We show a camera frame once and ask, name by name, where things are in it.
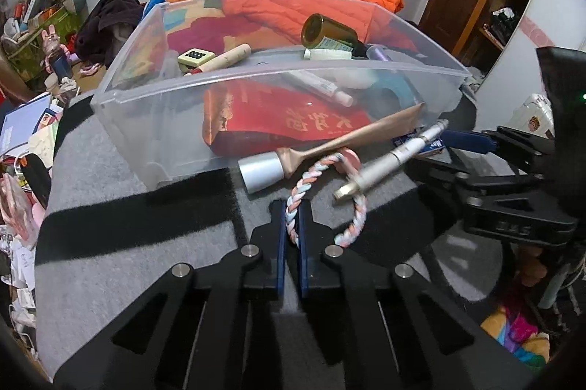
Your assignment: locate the pink transparent case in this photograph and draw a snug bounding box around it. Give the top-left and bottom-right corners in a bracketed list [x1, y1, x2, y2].
[0, 174, 47, 240]

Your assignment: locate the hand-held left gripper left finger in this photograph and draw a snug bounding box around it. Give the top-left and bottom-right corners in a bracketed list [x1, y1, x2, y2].
[52, 200, 289, 390]

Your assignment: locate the peach cylindrical tube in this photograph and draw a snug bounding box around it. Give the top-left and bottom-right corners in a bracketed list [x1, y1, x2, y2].
[183, 44, 252, 76]

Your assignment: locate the blue round jar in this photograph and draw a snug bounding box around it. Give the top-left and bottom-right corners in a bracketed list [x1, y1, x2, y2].
[366, 74, 420, 107]

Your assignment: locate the white blue notebook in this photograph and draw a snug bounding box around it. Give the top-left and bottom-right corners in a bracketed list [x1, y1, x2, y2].
[0, 92, 65, 153]

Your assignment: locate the white silver pen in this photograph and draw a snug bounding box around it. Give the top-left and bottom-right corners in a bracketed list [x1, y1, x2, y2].
[333, 119, 450, 206]

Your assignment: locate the white bag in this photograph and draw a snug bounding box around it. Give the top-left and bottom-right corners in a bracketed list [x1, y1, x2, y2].
[513, 92, 557, 140]

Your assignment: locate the clear plastic storage box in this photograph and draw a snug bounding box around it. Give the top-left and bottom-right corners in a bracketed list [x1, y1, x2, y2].
[90, 0, 472, 192]

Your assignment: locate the green patterned bag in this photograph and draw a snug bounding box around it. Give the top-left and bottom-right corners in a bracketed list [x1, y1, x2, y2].
[0, 5, 83, 82]

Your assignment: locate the red gold printed packet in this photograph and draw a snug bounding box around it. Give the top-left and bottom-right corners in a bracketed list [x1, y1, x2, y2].
[203, 81, 368, 158]

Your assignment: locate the cream ribbed cylinder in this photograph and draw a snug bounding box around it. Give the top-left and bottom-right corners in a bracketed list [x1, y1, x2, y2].
[341, 68, 381, 91]

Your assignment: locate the white cable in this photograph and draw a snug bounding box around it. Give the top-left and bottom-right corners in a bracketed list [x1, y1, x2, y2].
[8, 271, 38, 349]

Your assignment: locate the white green tube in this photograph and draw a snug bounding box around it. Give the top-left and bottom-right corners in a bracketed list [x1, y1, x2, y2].
[303, 48, 353, 61]

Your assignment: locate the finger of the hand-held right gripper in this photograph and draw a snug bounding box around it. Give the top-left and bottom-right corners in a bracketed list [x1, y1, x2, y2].
[441, 125, 556, 179]
[394, 136, 546, 208]

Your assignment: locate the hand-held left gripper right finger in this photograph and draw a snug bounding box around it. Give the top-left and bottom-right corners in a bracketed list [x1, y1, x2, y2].
[297, 200, 542, 390]

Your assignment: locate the black pouch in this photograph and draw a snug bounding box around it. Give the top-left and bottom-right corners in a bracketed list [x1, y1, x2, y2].
[21, 152, 52, 208]

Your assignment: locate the white sliding door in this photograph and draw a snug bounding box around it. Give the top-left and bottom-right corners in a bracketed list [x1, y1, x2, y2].
[471, 0, 586, 143]

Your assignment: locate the dark cloth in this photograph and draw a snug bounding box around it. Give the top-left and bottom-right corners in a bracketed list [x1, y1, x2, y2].
[74, 0, 144, 68]

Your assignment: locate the brown glass bottle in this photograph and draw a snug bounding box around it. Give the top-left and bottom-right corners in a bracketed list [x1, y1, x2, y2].
[301, 13, 368, 57]

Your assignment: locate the pink bunny figure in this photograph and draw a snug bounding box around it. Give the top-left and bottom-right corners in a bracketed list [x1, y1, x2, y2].
[41, 23, 74, 82]

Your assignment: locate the small white tube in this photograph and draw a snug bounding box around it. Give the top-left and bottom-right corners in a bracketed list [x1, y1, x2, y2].
[284, 69, 356, 107]

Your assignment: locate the pink white braided ring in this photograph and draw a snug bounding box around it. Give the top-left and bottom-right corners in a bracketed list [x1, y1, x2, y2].
[285, 147, 370, 249]

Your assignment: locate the rose gold shoehorn brush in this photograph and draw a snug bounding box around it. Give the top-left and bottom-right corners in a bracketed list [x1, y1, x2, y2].
[238, 103, 427, 194]

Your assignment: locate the person's right hand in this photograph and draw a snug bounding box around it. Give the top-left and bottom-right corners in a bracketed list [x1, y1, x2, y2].
[517, 246, 551, 287]

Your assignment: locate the mahjong tile block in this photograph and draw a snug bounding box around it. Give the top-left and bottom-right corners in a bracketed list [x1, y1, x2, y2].
[178, 48, 215, 74]

